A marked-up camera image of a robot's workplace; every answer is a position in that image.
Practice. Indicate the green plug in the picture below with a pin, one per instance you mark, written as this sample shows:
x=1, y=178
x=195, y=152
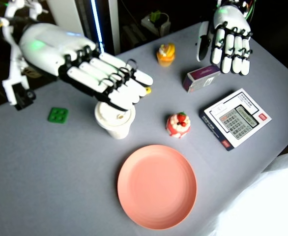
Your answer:
x=155, y=15

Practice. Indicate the strawberry cake toy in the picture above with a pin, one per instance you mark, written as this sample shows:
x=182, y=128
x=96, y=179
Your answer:
x=178, y=126

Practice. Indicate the pink round plate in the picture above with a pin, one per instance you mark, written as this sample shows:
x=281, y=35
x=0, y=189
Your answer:
x=156, y=186

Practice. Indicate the white cloth sheet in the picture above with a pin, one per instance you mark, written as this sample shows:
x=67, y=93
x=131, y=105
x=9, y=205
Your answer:
x=269, y=201

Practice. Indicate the yellow four-hole block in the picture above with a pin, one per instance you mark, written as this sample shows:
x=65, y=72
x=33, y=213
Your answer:
x=148, y=91

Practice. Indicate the purple white small box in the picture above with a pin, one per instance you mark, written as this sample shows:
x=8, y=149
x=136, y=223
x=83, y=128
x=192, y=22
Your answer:
x=200, y=78

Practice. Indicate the grey table cloth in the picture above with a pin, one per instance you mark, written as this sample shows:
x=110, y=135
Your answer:
x=60, y=172

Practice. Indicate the green four-hole block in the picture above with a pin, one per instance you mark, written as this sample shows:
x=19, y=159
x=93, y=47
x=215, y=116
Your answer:
x=58, y=115

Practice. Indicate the white power strip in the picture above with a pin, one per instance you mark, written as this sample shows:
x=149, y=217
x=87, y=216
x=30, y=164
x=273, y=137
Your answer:
x=162, y=28

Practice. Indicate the calculator box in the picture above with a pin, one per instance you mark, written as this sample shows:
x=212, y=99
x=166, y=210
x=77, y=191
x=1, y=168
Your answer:
x=235, y=120

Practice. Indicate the white pillar with blue light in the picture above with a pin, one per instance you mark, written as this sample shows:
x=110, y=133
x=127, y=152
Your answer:
x=65, y=14

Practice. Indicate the cream paper cup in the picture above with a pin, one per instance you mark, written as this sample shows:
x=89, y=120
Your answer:
x=114, y=127

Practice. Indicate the orange cupcake toy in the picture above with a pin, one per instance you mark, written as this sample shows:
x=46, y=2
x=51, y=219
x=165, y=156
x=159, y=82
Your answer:
x=166, y=57

